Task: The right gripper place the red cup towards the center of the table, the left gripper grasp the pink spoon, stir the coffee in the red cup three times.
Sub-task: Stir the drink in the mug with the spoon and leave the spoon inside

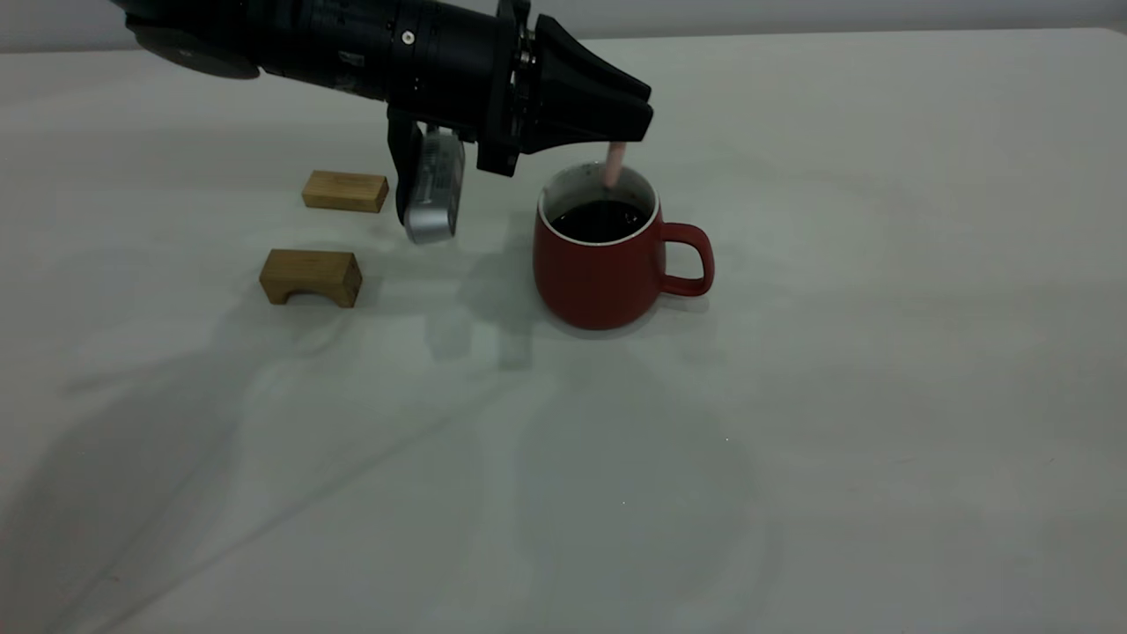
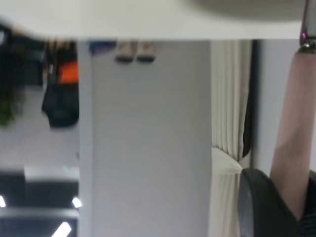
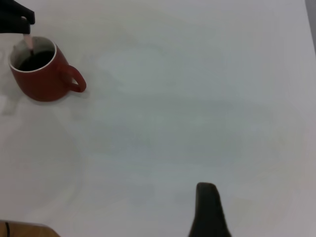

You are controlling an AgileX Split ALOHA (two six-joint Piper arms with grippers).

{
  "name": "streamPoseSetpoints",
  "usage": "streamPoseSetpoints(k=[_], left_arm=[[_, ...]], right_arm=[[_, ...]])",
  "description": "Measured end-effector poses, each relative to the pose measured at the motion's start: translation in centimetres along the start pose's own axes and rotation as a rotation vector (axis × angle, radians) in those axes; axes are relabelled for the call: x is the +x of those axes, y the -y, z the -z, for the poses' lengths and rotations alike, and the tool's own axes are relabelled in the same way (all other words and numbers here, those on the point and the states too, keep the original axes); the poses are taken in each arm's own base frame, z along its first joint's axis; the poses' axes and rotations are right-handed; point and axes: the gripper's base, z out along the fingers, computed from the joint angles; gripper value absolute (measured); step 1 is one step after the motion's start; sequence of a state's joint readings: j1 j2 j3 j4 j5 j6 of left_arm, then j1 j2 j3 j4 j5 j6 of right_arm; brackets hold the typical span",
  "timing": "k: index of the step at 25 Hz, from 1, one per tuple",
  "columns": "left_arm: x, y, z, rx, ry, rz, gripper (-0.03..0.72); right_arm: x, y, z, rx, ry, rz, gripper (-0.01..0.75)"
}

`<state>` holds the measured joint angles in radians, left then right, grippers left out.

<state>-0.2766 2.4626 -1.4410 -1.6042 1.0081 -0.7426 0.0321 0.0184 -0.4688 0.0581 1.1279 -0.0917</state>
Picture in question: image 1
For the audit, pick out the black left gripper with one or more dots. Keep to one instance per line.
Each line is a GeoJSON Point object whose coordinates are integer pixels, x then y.
{"type": "Point", "coordinates": [458, 66]}

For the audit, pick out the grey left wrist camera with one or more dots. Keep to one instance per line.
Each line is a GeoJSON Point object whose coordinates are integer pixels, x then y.
{"type": "Point", "coordinates": [436, 189]}

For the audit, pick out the rectangular wooden block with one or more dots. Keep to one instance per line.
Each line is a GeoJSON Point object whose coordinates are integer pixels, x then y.
{"type": "Point", "coordinates": [345, 192]}

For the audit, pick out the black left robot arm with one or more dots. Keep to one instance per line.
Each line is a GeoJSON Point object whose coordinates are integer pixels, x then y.
{"type": "Point", "coordinates": [299, 40]}

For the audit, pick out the red ceramic mug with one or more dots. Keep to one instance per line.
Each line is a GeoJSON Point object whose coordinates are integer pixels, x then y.
{"type": "Point", "coordinates": [599, 282]}

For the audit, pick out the arched wooden block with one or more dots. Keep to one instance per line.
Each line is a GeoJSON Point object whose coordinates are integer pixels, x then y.
{"type": "Point", "coordinates": [308, 267]}

